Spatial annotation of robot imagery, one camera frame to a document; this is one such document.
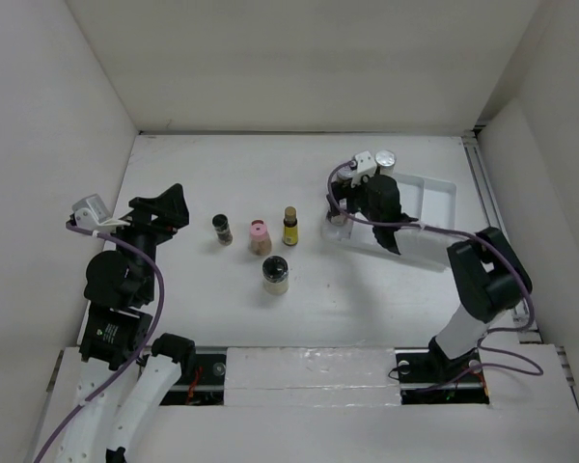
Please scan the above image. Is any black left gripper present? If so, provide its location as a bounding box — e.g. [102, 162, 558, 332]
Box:
[102, 182, 189, 300]

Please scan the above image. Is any black lid white powder jar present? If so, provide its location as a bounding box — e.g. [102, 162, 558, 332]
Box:
[262, 256, 290, 295]

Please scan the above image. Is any blue label silver lid jar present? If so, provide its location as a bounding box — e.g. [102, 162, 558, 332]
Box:
[375, 150, 397, 176]

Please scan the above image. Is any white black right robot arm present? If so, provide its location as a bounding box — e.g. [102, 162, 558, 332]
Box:
[327, 173, 533, 390]

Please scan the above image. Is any pink lid spice jar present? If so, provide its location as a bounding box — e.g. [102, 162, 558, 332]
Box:
[249, 219, 272, 256]

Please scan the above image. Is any white lid brown sauce jar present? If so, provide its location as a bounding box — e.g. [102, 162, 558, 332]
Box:
[336, 165, 355, 184]

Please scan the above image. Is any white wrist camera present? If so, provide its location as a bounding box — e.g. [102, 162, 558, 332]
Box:
[349, 151, 378, 187]
[70, 194, 129, 232]

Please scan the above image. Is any white divided organizer tray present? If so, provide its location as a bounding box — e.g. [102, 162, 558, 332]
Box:
[321, 174, 456, 268]

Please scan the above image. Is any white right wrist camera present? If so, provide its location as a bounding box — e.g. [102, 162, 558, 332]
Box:
[349, 151, 378, 187]

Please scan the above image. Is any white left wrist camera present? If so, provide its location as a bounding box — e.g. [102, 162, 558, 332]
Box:
[70, 194, 129, 232]

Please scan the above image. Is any aluminium rail right edge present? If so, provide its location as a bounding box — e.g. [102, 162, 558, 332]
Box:
[461, 123, 543, 344]

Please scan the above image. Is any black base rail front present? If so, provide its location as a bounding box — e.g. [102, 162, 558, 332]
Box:
[161, 346, 489, 408]

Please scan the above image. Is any yellow label bottle cork cap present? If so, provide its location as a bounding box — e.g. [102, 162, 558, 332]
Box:
[283, 206, 298, 246]

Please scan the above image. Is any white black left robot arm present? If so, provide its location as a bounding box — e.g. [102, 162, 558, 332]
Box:
[35, 183, 196, 462]

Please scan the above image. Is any black pepper grinder bottle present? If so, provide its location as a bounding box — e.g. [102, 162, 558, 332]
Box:
[211, 214, 233, 246]

